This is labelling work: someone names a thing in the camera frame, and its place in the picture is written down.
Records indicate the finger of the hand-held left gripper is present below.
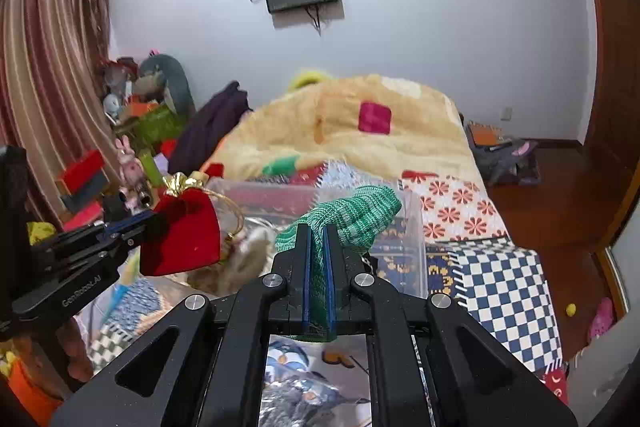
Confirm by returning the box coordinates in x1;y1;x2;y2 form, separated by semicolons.
119;213;169;254
101;211;157;238

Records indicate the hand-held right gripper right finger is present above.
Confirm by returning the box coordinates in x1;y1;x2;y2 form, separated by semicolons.
324;224;577;427

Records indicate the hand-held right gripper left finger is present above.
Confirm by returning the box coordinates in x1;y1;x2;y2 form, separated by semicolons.
50;224;312;427

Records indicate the red velvet drawstring pouch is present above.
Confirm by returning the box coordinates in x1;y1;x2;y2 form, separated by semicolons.
139;172;224;278

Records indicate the green knitted sock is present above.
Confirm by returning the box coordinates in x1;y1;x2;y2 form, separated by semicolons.
274;185;403;341

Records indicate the clear plastic storage box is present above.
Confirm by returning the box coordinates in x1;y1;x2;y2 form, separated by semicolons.
187;177;429;300

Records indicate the person's left hand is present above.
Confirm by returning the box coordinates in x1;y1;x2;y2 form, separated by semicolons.
54;317;96;390

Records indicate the pink rabbit doll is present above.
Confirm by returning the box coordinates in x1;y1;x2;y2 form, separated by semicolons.
115;136;143;208

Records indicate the cream plush toy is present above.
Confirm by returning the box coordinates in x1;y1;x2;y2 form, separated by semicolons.
189;226;273;298

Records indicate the red box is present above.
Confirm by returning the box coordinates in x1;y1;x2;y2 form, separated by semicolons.
56;151;107;194

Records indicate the cartoon printed cloth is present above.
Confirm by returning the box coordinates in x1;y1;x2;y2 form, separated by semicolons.
260;333;372;427

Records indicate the green gift box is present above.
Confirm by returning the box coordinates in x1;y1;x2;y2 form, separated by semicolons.
114;101;190;152

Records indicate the dark purple garment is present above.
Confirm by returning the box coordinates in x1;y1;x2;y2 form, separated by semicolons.
168;80;251;175

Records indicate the grey plush toy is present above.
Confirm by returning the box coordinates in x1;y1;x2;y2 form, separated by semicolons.
134;51;197;118

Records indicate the yellow fleece blanket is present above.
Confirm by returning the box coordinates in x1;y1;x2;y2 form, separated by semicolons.
200;74;488;188

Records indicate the patchwork quilt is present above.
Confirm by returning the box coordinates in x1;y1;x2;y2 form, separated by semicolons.
75;157;568;408

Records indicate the striped red curtain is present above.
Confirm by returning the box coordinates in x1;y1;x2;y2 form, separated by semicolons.
0;0;112;233

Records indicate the yellow-green plush toy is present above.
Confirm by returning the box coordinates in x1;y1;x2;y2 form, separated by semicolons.
288;68;335;92

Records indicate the grey bag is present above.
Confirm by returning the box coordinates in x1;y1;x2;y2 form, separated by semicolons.
465;121;542;186

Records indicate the pink slipper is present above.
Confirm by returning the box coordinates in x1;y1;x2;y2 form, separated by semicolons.
587;297;615;342

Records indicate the wooden door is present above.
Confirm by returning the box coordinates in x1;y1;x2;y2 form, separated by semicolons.
570;0;640;218

